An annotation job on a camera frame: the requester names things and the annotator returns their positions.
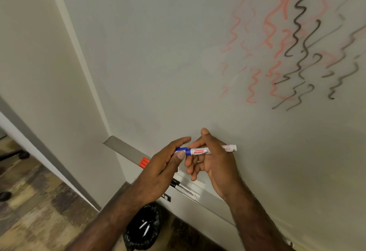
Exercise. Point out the person's right hand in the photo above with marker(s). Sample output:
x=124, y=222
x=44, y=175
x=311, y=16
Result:
x=223, y=170

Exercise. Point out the metal marker tray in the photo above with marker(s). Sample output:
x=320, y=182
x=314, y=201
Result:
x=120, y=146

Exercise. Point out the white whiteboard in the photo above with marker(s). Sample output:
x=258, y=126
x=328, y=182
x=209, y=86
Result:
x=171, y=59

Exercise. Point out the person's left forearm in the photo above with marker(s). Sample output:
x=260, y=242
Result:
x=108, y=225

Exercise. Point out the black trash bin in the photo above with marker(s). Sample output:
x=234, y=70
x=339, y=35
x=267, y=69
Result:
x=137, y=239

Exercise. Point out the black office chair base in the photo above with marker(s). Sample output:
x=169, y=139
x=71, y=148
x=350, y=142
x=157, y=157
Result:
x=5, y=196

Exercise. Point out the black wall outlet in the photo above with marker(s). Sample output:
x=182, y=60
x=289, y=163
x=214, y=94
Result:
x=166, y=198

